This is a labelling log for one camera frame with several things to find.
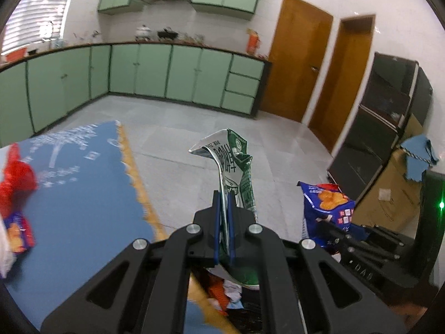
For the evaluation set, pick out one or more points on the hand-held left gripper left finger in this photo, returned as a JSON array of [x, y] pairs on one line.
[[216, 229]]

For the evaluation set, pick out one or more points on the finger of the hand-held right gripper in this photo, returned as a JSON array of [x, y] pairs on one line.
[[365, 252], [368, 235]]

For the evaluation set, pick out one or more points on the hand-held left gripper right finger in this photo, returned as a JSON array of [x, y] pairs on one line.
[[232, 247]]

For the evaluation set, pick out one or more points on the green white milk carton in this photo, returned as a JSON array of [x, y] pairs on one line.
[[226, 160]]

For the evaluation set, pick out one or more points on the black bag lined trash bin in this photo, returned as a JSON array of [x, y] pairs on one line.
[[250, 316]]

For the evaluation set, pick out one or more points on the person's right hand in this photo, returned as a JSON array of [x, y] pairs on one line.
[[406, 309]]

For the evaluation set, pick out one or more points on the cardboard box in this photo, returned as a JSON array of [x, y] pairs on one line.
[[393, 195]]

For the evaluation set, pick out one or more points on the blue white paper cup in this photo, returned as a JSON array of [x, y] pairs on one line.
[[233, 294]]

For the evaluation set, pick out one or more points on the wide orange foam net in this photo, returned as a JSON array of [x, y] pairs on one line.
[[218, 292]]

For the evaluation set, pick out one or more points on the blue cloth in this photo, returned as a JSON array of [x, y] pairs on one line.
[[419, 153]]

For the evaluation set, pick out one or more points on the black glass cabinet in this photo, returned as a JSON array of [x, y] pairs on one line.
[[379, 111]]

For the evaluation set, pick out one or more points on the blue tree print tablecloth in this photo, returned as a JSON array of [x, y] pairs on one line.
[[87, 215]]

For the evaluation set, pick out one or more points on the narrow wooden door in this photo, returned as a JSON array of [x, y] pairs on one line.
[[342, 83]]

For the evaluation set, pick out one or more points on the green kitchen base cabinets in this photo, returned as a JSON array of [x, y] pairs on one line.
[[156, 73]]

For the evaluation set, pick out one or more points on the red fire extinguisher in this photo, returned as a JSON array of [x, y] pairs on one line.
[[252, 43]]

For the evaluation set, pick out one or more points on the red blue snack packet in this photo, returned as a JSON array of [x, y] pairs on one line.
[[19, 233]]

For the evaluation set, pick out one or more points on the black wok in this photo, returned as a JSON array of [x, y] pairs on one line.
[[167, 34]]

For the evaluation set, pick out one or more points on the red snack bag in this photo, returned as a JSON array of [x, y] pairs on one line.
[[17, 181]]

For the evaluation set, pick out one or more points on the white cooking pot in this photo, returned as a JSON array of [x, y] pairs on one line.
[[142, 33]]

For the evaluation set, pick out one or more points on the white tissue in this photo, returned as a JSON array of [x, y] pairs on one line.
[[5, 254]]

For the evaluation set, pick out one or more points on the red plastic basin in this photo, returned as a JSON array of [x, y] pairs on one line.
[[15, 54]]

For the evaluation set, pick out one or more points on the white window blind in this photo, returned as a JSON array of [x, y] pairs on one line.
[[38, 14]]

